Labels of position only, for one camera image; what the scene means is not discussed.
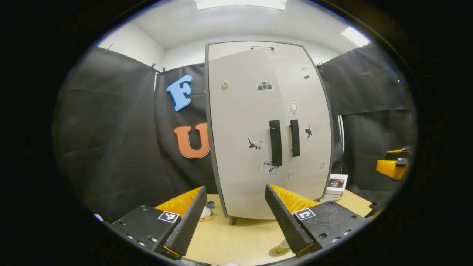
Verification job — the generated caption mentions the green tea bottle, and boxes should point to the green tea bottle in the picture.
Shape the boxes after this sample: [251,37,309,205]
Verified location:
[276,239,292,255]

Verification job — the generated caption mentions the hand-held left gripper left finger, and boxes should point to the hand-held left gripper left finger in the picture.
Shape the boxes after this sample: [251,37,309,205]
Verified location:
[111,186,207,259]

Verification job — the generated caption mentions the small ceiling light panel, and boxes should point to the small ceiling light panel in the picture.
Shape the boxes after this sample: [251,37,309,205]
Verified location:
[341,27,371,47]

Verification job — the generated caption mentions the black door handle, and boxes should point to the black door handle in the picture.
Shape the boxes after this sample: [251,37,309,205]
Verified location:
[269,120,283,166]
[290,119,300,157]

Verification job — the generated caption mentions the white cabinet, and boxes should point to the white cabinet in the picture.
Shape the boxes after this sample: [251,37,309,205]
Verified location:
[204,41,338,226]

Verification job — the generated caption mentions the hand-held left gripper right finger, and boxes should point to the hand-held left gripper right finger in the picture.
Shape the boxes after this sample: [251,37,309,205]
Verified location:
[265,184,368,257]

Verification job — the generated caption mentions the cabinet door with headphone sticker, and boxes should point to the cabinet door with headphone sticker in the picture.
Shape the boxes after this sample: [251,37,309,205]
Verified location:
[273,48,333,202]

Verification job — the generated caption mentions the large ceiling light panel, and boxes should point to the large ceiling light panel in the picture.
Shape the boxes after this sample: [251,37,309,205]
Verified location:
[195,0,287,10]

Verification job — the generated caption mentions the stack of books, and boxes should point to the stack of books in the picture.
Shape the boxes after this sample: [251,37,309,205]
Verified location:
[320,174,348,203]

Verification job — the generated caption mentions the small penguin toy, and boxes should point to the small penguin toy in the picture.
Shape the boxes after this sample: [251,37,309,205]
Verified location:
[199,201,215,222]

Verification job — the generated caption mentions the white cabinet drawer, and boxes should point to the white cabinet drawer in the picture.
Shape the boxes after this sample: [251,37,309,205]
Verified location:
[208,42,307,53]

